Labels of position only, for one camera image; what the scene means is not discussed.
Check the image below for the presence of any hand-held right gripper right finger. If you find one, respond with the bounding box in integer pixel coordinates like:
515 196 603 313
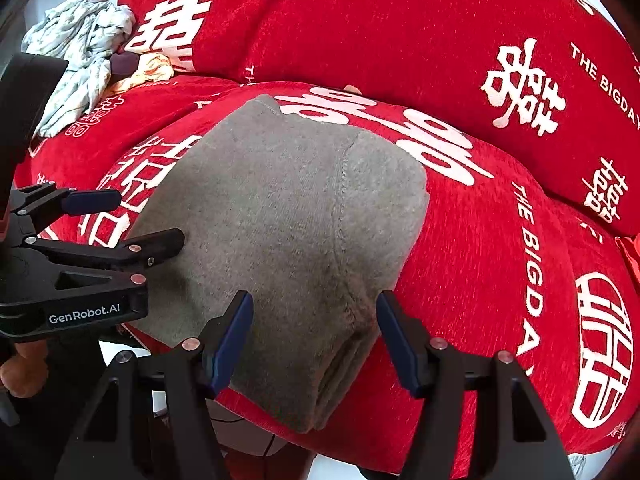
376 291 576 480

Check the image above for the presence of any orange cream crumpled cloth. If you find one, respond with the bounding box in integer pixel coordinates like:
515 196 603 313
107 52 176 93

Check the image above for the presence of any grey knit sweater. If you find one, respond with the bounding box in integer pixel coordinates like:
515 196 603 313
125 94 431 433

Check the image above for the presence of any person's left hand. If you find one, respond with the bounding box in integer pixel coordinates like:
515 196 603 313
0 342 51 398

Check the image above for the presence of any red printed sofa backrest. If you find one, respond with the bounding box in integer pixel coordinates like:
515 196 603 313
117 0 640 236

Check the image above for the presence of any dark maroon cloth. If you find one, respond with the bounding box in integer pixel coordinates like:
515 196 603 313
111 54 141 76

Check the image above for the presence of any red printed sofa seat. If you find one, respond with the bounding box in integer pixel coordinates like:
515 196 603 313
15 75 640 476

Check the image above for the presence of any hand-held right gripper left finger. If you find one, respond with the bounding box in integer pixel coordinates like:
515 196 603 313
55 290 255 480

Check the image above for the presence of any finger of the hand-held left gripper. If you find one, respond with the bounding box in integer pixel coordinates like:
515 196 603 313
11 182 123 234
22 228 186 288

